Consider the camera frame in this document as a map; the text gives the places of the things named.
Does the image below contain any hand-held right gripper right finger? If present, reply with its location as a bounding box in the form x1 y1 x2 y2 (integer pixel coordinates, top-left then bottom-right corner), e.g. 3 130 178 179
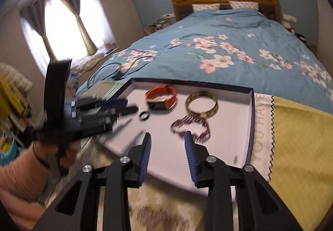
184 131 303 231

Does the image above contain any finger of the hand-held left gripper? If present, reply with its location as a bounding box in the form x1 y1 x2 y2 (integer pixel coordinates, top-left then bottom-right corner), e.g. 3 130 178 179
78 106 137 136
75 98 128 112

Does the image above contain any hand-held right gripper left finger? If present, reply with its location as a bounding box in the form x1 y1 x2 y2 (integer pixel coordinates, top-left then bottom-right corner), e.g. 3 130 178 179
32 132 152 231

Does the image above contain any purple beaded bracelet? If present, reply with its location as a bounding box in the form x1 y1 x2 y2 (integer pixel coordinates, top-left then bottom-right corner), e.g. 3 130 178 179
170 114 211 143

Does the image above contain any dark blue jewelry box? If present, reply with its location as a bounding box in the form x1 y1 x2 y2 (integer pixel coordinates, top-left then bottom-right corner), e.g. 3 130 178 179
95 78 255 194

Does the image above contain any person's left forearm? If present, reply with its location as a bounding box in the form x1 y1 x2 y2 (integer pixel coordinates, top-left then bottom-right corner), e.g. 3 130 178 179
0 143 52 222

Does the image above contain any person's left hand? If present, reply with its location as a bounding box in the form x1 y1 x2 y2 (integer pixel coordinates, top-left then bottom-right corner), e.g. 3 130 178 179
44 140 82 169

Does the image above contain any green quilted mat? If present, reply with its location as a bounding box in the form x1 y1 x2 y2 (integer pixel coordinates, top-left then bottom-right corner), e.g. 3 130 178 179
78 81 124 103

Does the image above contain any white quilted jacket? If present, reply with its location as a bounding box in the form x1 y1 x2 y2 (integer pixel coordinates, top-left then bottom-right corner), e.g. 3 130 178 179
0 63 34 96

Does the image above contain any orange smartwatch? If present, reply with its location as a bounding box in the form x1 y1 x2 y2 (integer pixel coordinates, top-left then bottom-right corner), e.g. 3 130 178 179
145 85 178 110

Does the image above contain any gold bangle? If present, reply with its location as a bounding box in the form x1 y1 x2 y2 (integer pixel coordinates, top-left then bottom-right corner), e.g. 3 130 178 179
185 91 218 119

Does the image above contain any cream crumpled blanket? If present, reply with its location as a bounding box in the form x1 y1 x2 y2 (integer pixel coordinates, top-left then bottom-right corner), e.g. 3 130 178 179
71 53 104 70

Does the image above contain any cluttered storage rack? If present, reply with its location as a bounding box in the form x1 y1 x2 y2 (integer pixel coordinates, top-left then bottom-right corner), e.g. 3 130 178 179
0 91 35 143

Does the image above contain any white sheer curtain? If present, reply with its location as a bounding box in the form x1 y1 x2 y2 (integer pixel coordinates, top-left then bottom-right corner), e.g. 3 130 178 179
21 0 104 75

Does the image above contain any blue plastic basket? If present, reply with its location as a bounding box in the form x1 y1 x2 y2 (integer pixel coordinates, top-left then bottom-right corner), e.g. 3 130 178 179
0 140 17 168

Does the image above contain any cluster of cosmetic bottles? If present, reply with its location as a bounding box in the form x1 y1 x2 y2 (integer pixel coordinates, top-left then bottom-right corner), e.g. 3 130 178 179
149 14 175 34

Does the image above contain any yellow cloth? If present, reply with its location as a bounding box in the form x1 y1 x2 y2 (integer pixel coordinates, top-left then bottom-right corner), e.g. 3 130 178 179
268 95 333 231

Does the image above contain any blue floral duvet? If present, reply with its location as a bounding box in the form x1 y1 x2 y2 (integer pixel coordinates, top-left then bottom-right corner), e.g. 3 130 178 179
75 9 333 114

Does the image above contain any floral white pillow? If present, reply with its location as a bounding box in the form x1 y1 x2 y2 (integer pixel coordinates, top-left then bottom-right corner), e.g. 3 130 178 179
229 0 260 11
192 3 221 12

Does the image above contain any red and white box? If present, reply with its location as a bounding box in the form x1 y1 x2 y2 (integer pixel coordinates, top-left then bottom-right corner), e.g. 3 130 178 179
282 14 297 30

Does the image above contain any black cable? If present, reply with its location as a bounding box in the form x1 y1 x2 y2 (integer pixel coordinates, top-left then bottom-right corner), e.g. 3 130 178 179
87 56 157 88

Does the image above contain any black hair tie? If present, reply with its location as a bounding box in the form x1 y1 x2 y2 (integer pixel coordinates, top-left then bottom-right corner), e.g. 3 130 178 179
33 141 50 168

